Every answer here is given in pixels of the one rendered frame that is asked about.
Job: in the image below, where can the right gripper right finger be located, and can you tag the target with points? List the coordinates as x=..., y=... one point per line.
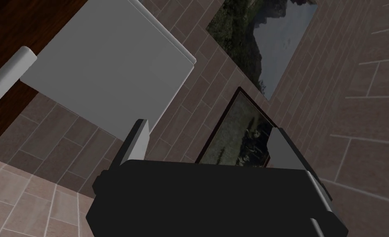
x=285, y=149

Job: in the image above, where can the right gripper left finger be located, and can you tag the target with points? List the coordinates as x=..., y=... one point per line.
x=138, y=141

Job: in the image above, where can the dark framed landscape picture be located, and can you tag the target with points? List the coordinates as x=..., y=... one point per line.
x=240, y=135

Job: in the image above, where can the white door leaf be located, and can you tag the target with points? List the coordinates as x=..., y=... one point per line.
x=112, y=65

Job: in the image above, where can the unframed mountain landscape picture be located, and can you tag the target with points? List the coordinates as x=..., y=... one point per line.
x=263, y=42

